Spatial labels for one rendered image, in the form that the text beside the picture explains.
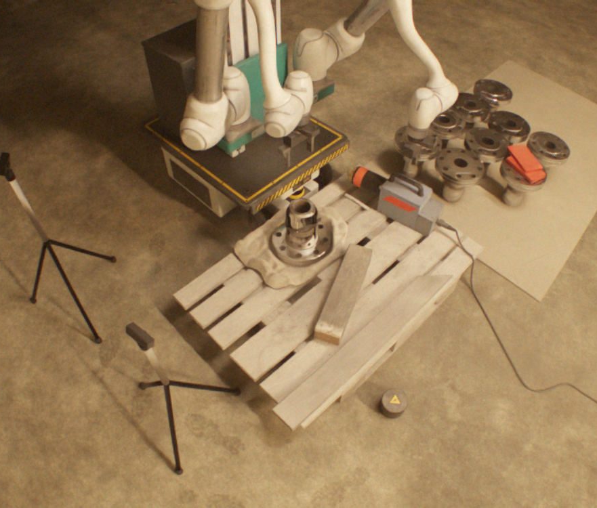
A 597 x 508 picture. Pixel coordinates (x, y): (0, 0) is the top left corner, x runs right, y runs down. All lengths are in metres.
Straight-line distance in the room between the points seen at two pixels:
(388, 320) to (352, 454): 0.55
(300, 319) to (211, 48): 1.10
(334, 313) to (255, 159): 0.88
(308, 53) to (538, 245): 1.53
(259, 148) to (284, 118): 0.80
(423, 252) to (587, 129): 1.96
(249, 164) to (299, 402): 1.14
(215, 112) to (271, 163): 0.66
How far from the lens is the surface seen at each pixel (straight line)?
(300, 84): 1.76
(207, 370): 2.08
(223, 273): 2.15
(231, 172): 2.31
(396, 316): 2.01
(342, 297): 1.95
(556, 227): 2.86
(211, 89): 1.72
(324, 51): 2.23
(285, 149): 1.90
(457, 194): 2.68
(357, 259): 2.07
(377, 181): 2.33
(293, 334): 1.96
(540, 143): 2.96
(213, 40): 1.61
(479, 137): 2.82
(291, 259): 2.11
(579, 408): 2.31
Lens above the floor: 1.86
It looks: 52 degrees down
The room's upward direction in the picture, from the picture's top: straight up
